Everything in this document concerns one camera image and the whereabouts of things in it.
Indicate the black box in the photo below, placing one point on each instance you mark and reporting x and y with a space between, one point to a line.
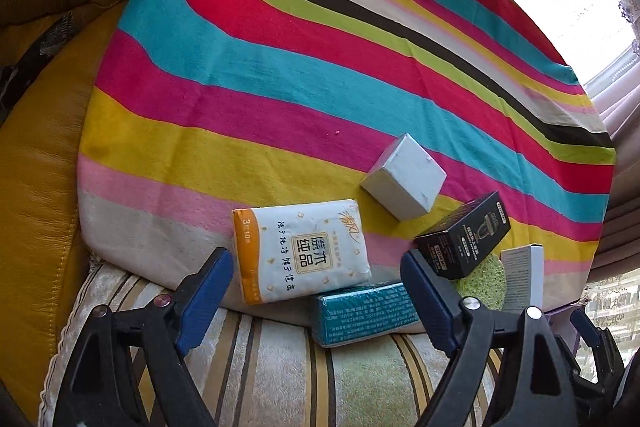
460 237

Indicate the purple cardboard box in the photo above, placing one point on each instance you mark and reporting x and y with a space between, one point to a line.
565 313

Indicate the yellow leather sofa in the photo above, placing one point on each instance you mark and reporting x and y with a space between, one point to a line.
40 207

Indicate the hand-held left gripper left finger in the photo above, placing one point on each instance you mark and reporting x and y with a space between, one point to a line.
207 292

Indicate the striped fringed cushion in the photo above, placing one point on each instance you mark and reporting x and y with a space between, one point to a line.
280 377

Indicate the mauve curtain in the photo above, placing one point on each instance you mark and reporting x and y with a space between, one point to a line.
617 132

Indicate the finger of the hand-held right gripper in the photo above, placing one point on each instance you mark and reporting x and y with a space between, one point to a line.
584 328

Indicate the teal box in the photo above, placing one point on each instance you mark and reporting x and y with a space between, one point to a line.
360 312

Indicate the striped colourful cloth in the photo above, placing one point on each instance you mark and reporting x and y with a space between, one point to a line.
300 57

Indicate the grey and white box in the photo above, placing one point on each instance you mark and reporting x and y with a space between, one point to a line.
522 277

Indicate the yellow-green sponge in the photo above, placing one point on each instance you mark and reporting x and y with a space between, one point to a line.
482 282

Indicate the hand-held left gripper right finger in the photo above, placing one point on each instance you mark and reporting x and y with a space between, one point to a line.
430 302

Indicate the white tissue packet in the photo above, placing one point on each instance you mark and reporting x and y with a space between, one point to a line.
300 252

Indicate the dark patterned cloth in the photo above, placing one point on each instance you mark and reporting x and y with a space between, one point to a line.
35 52

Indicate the white cube box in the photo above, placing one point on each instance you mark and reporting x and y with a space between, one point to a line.
405 177

